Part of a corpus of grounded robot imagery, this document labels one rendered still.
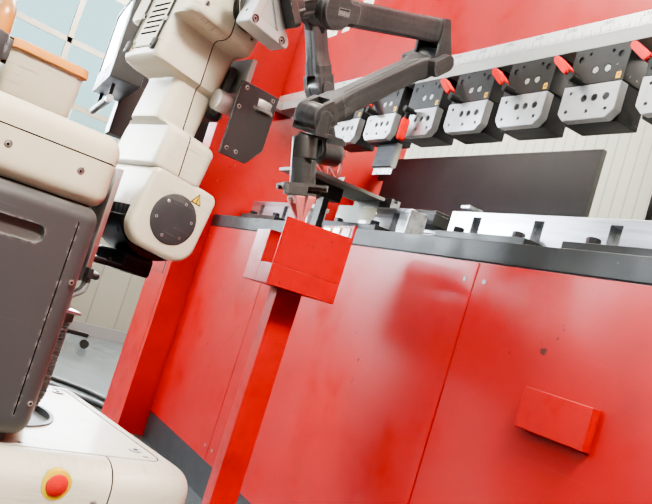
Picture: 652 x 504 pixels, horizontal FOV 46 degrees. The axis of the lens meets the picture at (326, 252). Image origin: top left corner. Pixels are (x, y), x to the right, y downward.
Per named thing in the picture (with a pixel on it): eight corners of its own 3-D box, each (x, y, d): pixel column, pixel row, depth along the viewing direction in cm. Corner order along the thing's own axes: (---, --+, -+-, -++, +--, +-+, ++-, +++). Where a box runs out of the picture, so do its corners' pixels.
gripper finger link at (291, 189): (314, 230, 165) (317, 187, 165) (283, 228, 163) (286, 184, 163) (304, 230, 171) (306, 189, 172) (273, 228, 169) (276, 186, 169)
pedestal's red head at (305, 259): (242, 277, 179) (265, 204, 181) (303, 296, 185) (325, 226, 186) (265, 283, 160) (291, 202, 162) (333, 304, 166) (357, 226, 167)
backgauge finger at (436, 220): (370, 207, 232) (375, 192, 232) (435, 234, 244) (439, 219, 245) (392, 208, 221) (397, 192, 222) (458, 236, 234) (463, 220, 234)
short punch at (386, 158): (369, 173, 230) (378, 143, 231) (374, 175, 231) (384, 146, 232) (387, 173, 221) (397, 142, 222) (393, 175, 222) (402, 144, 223)
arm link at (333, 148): (297, 101, 168) (322, 110, 162) (332, 111, 176) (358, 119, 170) (282, 153, 170) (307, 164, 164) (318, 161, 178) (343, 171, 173)
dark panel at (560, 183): (359, 258, 319) (389, 159, 322) (362, 260, 320) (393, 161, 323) (561, 292, 220) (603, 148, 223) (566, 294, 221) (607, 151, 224)
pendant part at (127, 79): (91, 91, 324) (118, 13, 326) (119, 102, 329) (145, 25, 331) (109, 75, 283) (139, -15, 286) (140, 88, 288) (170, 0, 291)
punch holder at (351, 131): (329, 143, 251) (344, 96, 252) (350, 152, 255) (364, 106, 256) (352, 141, 238) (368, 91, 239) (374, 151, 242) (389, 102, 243)
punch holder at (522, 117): (492, 127, 181) (511, 63, 182) (517, 141, 185) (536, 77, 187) (538, 123, 168) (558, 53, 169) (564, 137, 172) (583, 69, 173)
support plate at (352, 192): (278, 170, 220) (279, 167, 220) (352, 200, 233) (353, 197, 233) (307, 169, 204) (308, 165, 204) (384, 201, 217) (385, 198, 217)
